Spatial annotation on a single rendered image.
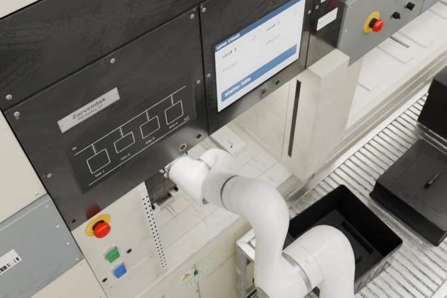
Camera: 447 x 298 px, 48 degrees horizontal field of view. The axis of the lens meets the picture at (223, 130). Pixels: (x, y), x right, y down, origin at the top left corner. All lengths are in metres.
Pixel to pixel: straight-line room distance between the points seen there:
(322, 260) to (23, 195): 0.61
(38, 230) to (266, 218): 0.46
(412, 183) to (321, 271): 0.89
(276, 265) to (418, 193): 0.95
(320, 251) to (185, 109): 0.42
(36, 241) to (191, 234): 0.72
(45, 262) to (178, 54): 0.54
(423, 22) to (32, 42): 2.02
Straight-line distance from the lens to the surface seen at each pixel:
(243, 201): 1.08
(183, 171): 1.40
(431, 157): 2.01
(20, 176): 0.97
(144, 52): 0.94
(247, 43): 1.14
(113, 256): 1.33
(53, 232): 1.12
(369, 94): 2.14
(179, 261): 1.68
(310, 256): 1.08
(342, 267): 1.12
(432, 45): 2.44
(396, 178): 1.91
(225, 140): 1.88
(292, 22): 1.24
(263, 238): 1.07
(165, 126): 1.11
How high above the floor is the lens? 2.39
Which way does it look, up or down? 51 degrees down
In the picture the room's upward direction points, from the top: 2 degrees counter-clockwise
